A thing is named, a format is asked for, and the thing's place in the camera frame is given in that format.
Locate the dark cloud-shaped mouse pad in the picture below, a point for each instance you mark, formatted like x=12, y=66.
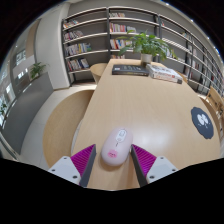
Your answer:
x=202, y=122

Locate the pale pink computer mouse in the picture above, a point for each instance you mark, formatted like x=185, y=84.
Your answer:
x=116, y=148

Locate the small green potted plant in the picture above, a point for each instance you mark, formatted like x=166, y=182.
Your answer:
x=37, y=70

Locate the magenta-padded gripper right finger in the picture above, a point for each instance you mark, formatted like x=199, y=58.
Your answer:
x=158, y=166

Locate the grey bookshelf unit with books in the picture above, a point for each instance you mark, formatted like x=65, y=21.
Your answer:
x=90, y=36

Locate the green potted plant white pot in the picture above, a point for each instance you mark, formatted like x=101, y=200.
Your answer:
x=146, y=45

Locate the group of slatted wooden chairs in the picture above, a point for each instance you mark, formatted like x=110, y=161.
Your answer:
x=215, y=98

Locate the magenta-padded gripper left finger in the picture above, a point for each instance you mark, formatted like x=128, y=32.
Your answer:
x=66, y=168

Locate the round-backed wooden chair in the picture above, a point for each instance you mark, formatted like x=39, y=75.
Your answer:
x=63, y=126
x=98, y=71

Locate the black hardcover book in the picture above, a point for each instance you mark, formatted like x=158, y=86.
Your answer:
x=130, y=70

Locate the white illustrated cover book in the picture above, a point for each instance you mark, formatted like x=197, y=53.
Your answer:
x=163, y=70

